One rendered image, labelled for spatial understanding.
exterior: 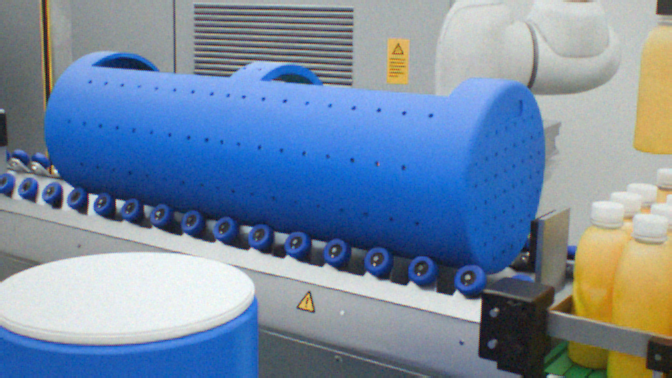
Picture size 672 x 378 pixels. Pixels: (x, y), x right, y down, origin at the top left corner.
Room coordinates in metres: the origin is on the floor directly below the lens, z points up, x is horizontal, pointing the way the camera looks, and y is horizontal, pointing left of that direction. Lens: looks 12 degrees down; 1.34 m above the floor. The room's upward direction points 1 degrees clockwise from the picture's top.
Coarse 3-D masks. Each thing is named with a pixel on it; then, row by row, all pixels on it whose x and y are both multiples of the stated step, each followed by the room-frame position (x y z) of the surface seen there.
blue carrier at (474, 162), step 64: (128, 64) 1.83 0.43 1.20; (256, 64) 1.53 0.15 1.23; (64, 128) 1.63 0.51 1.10; (128, 128) 1.54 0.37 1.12; (192, 128) 1.46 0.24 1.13; (256, 128) 1.39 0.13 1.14; (320, 128) 1.32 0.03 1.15; (384, 128) 1.27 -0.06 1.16; (448, 128) 1.22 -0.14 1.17; (512, 128) 1.29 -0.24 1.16; (128, 192) 1.59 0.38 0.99; (192, 192) 1.48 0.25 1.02; (256, 192) 1.38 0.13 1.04; (320, 192) 1.31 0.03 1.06; (384, 192) 1.24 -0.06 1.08; (448, 192) 1.19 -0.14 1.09; (512, 192) 1.30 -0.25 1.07; (448, 256) 1.23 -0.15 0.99; (512, 256) 1.31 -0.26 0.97
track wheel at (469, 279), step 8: (456, 272) 1.22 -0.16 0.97; (464, 272) 1.21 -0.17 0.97; (472, 272) 1.21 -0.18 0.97; (480, 272) 1.20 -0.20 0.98; (456, 280) 1.21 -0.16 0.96; (464, 280) 1.21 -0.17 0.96; (472, 280) 1.20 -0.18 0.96; (480, 280) 1.19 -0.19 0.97; (456, 288) 1.20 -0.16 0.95; (464, 288) 1.20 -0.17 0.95; (472, 288) 1.19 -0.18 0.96; (480, 288) 1.19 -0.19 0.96; (472, 296) 1.20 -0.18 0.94
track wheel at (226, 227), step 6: (228, 216) 1.47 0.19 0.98; (222, 222) 1.47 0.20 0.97; (228, 222) 1.46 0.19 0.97; (234, 222) 1.46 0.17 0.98; (216, 228) 1.46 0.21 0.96; (222, 228) 1.45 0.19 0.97; (228, 228) 1.45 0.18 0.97; (234, 228) 1.45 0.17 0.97; (216, 234) 1.45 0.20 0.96; (222, 234) 1.45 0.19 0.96; (228, 234) 1.44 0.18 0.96; (234, 234) 1.45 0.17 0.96; (222, 240) 1.45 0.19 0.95; (228, 240) 1.45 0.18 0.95
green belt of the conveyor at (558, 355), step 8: (560, 344) 1.15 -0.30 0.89; (552, 352) 1.12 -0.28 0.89; (560, 352) 1.10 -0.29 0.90; (544, 360) 1.08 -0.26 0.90; (552, 360) 1.08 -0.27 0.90; (560, 360) 1.08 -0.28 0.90; (568, 360) 1.08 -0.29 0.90; (544, 368) 1.06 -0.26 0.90; (552, 368) 1.05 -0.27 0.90; (560, 368) 1.05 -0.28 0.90; (568, 368) 1.05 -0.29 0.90; (576, 368) 1.05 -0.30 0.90; (584, 368) 1.05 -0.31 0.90; (544, 376) 1.04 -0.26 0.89; (568, 376) 1.03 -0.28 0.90; (576, 376) 1.03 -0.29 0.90; (584, 376) 1.03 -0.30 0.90; (592, 376) 1.03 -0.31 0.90; (600, 376) 1.03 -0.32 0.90
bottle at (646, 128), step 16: (656, 32) 1.25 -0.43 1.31; (656, 48) 1.24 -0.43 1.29; (656, 64) 1.24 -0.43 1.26; (640, 80) 1.26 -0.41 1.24; (656, 80) 1.24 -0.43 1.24; (640, 96) 1.26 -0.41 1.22; (656, 96) 1.23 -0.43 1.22; (640, 112) 1.25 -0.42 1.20; (656, 112) 1.23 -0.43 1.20; (640, 128) 1.25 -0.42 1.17; (656, 128) 1.23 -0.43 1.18; (640, 144) 1.25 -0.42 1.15; (656, 144) 1.23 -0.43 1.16
